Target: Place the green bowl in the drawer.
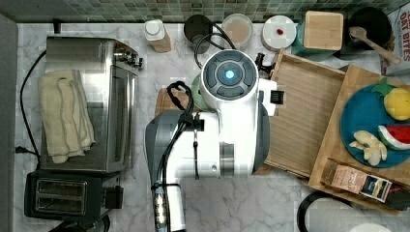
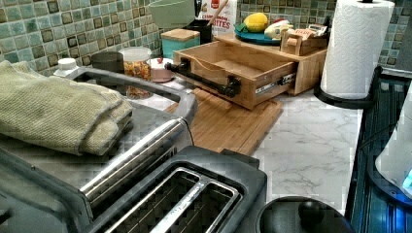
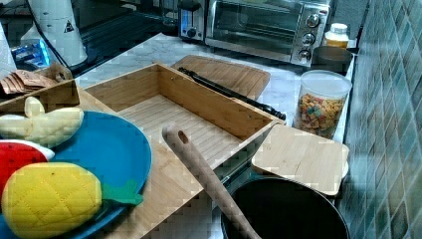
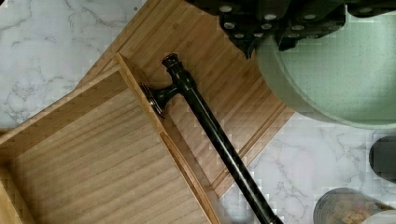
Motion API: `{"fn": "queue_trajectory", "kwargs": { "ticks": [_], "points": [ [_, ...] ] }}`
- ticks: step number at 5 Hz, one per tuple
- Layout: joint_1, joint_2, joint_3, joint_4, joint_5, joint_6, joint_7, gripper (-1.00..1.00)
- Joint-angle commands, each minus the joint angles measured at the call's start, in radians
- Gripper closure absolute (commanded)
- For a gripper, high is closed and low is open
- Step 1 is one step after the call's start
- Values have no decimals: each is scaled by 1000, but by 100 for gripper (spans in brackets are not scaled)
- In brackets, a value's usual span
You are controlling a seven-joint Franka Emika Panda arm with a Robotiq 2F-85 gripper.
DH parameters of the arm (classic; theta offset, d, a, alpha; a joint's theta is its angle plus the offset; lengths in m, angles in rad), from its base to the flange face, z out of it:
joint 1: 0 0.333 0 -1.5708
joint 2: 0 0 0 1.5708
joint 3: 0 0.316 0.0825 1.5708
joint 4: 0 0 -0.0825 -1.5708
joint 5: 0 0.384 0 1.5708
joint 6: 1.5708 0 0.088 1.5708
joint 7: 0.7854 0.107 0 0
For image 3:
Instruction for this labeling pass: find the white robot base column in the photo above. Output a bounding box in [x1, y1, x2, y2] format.
[22, 0, 88, 66]

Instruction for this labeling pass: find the open bamboo drawer box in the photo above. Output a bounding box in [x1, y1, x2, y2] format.
[79, 64, 280, 239]

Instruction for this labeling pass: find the dark wooden cutting board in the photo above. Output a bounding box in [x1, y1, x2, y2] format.
[172, 55, 271, 100]

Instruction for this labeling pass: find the blue round plate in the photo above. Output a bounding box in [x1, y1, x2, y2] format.
[1, 112, 151, 239]

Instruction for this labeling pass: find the silver toaster with blue light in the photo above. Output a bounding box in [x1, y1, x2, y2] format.
[177, 0, 207, 42]

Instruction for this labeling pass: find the black frying pan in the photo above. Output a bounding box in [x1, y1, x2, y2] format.
[229, 177, 349, 239]

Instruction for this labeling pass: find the clear cereal jar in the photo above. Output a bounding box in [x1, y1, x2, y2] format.
[294, 70, 352, 139]

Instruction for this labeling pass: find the silver toaster oven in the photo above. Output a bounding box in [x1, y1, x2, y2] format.
[205, 0, 335, 67]

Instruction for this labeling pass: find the light bamboo square lid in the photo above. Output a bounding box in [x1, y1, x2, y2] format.
[252, 124, 349, 196]

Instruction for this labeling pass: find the dark round container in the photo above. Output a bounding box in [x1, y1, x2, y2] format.
[311, 46, 352, 76]

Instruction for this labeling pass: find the pale yellow plush banana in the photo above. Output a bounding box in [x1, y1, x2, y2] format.
[0, 97, 85, 148]

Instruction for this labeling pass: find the wooden organizer with brown packets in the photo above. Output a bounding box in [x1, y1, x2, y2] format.
[0, 63, 80, 116]

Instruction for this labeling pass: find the yellow plush pineapple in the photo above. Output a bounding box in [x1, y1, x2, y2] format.
[1, 162, 143, 239]

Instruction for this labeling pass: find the blue packaged item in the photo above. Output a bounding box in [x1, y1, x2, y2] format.
[11, 39, 51, 69]

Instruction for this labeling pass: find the red plush watermelon slice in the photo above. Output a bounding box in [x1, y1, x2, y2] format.
[0, 139, 55, 191]

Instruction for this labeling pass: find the wooden pan handle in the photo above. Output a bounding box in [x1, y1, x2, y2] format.
[161, 123, 262, 239]

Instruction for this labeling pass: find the black drawer handle bar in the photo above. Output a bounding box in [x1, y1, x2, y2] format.
[178, 67, 286, 120]

